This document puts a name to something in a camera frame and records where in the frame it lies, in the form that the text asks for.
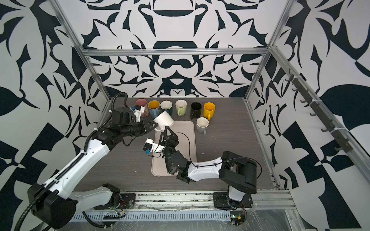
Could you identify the light green mug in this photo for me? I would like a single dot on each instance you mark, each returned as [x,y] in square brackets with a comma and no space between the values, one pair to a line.
[181,107]

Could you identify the green light controller board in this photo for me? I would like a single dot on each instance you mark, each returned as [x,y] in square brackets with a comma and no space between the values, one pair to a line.
[237,218]

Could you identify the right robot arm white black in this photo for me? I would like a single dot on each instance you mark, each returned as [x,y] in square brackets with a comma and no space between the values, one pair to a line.
[240,173]

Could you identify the beige serving tray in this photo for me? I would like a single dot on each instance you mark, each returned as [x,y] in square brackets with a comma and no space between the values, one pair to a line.
[187,147]

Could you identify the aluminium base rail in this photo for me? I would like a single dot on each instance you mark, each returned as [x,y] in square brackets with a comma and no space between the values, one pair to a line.
[203,200]

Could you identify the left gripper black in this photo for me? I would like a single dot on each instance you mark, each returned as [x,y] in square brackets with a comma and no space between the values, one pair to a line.
[145,126]

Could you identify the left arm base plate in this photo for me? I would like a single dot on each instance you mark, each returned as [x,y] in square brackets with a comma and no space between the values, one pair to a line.
[126,201]

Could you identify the white cable duct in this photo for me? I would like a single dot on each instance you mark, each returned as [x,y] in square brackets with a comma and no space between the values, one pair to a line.
[213,215]

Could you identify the light blue mug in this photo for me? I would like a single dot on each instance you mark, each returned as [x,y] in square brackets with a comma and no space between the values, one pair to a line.
[154,107]

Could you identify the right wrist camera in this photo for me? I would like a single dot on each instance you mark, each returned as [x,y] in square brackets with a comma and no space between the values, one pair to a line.
[150,147]

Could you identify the pink floral mug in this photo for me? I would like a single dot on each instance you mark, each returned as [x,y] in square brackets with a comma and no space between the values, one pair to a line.
[143,103]

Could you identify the yellow mug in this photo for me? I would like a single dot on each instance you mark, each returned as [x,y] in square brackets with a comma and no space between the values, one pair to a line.
[209,110]

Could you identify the dark green mug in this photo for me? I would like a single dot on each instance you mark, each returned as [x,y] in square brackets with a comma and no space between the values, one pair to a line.
[166,106]

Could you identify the white mug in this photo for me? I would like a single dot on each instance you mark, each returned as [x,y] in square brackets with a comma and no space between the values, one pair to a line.
[163,120]

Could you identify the wall hook rail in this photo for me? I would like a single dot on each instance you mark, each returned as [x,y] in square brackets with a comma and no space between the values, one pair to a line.
[321,111]

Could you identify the black mug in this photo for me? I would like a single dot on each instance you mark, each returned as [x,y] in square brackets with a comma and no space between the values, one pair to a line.
[195,112]

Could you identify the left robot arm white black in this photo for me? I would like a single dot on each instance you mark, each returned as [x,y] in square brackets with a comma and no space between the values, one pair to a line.
[54,202]

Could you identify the grey mug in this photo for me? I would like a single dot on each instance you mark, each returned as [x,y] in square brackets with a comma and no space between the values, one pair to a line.
[202,124]

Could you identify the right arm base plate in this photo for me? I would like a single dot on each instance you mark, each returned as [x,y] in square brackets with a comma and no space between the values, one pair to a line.
[223,202]

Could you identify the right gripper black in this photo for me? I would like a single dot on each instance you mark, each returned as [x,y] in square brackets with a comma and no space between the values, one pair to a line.
[170,144]

